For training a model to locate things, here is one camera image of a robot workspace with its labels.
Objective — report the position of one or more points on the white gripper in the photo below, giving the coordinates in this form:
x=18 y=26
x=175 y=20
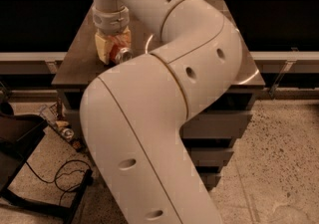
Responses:
x=111 y=21

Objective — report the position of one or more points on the red coke can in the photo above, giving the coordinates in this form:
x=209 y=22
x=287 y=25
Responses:
x=118 y=56

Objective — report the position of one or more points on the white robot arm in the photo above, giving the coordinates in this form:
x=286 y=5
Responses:
x=151 y=207

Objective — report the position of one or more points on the black chair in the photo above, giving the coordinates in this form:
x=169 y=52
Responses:
x=19 y=136

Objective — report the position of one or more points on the middle grey drawer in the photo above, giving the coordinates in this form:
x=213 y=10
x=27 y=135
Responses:
x=210 y=156

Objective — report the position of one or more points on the bottom grey drawer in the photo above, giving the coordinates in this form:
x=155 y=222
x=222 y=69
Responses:
x=210 y=180

